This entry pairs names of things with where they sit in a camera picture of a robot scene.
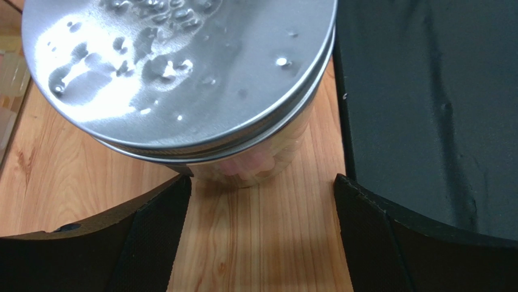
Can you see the silver round jar lid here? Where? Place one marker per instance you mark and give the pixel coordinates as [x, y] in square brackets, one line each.
[178, 81]

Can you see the clear compartment candy box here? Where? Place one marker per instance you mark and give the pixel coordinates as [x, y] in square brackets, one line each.
[15, 76]

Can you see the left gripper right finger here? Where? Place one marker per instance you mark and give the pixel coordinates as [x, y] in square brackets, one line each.
[389, 247]

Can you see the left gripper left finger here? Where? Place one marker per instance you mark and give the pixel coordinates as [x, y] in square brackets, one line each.
[129, 247]

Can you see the clear plastic jar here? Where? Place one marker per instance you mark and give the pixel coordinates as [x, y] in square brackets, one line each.
[266, 152]

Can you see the black base mat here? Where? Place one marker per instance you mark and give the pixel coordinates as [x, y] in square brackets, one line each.
[429, 107]

